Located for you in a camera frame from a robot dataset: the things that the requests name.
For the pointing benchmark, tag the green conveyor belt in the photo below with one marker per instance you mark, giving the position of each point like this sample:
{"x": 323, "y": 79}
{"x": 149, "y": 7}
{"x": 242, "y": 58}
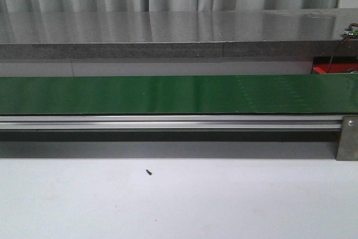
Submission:
{"x": 242, "y": 94}

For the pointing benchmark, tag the red plastic tray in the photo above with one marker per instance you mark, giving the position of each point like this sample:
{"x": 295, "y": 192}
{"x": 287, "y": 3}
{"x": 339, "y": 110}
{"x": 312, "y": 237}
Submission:
{"x": 338, "y": 65}

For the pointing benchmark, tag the small green circuit board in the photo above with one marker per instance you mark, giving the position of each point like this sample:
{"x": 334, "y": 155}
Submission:
{"x": 351, "y": 31}

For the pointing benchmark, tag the aluminium conveyor frame rail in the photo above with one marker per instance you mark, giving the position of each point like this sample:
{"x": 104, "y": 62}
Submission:
{"x": 172, "y": 122}

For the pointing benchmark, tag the grey stone counter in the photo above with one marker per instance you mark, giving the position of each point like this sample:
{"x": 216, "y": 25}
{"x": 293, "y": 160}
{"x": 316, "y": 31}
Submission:
{"x": 205, "y": 34}

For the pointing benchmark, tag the steel conveyor support bracket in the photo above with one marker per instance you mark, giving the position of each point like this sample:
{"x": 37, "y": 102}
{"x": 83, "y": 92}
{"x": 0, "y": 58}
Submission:
{"x": 347, "y": 148}

